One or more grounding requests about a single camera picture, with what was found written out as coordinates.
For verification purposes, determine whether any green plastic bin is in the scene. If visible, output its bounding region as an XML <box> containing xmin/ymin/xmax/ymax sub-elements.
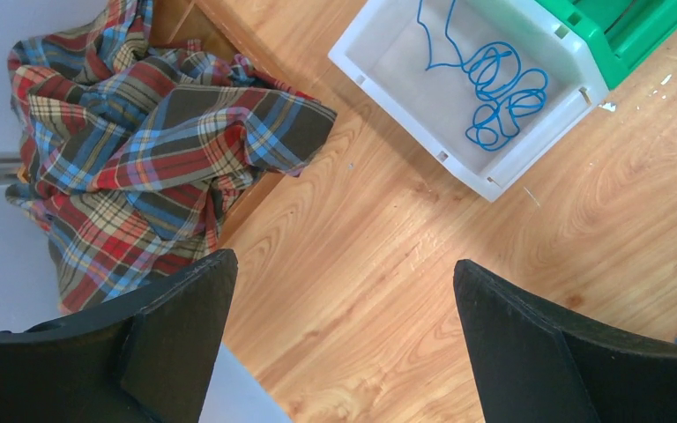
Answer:
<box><xmin>538</xmin><ymin>0</ymin><xmax>677</xmax><ymax>90</ymax></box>

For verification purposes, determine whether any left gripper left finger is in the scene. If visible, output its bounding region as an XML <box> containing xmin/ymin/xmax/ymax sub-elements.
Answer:
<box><xmin>0</xmin><ymin>249</ymin><xmax>238</xmax><ymax>422</ymax></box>

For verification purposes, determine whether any white plastic bin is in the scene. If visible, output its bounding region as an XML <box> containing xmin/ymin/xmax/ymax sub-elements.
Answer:
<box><xmin>329</xmin><ymin>1</ymin><xmax>608</xmax><ymax>201</ymax></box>

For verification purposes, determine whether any wooden tray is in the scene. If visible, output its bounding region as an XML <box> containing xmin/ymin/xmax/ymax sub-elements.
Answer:
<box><xmin>151</xmin><ymin>1</ymin><xmax>337</xmax><ymax>245</ymax></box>

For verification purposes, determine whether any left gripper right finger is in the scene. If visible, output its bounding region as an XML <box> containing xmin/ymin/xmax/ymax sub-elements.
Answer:
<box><xmin>453</xmin><ymin>259</ymin><xmax>677</xmax><ymax>422</ymax></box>

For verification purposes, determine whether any plaid cloth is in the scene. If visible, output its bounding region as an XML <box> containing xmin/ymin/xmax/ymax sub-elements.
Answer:
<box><xmin>5</xmin><ymin>1</ymin><xmax>336</xmax><ymax>314</ymax></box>

